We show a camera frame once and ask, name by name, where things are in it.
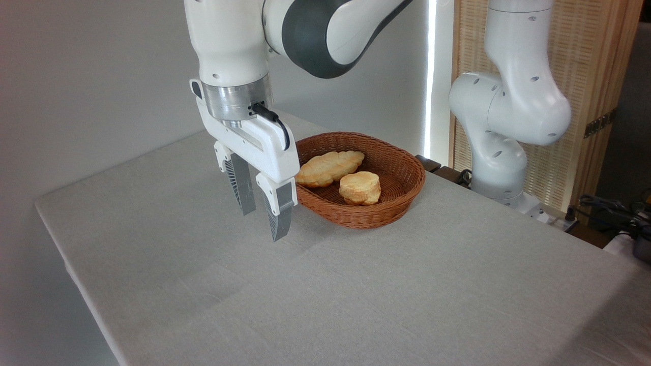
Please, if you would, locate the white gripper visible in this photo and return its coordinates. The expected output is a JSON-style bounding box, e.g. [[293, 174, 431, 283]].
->
[[190, 78, 300, 242]]

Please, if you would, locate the round bread bun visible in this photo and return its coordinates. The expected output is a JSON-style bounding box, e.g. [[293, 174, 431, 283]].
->
[[339, 171, 382, 206]]

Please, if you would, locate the long braided bread loaf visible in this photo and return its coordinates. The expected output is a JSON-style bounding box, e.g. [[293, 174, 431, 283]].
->
[[295, 150, 366, 189]]

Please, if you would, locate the grey tablecloth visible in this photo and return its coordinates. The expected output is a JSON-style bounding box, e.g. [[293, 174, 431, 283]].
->
[[34, 109, 651, 366]]

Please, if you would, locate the brown wicker basket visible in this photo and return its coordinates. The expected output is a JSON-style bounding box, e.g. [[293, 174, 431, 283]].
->
[[294, 132, 427, 230]]

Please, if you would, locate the dark wooden side table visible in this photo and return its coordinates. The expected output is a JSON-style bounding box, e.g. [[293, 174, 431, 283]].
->
[[416, 154, 475, 189]]

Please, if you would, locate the woven wooden folding screen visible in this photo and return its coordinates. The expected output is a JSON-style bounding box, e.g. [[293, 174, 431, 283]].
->
[[449, 0, 644, 214]]

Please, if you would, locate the dark grey pot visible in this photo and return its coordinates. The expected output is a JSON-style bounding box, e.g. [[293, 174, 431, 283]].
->
[[632, 235, 651, 263]]

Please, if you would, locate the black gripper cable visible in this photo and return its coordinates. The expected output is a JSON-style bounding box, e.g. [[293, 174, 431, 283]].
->
[[251, 103, 291, 152]]

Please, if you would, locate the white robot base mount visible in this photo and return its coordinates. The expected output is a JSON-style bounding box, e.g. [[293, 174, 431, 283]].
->
[[501, 192, 579, 232]]

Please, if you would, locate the black cable bundle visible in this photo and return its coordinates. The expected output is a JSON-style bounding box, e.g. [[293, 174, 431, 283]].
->
[[566, 191, 651, 240]]

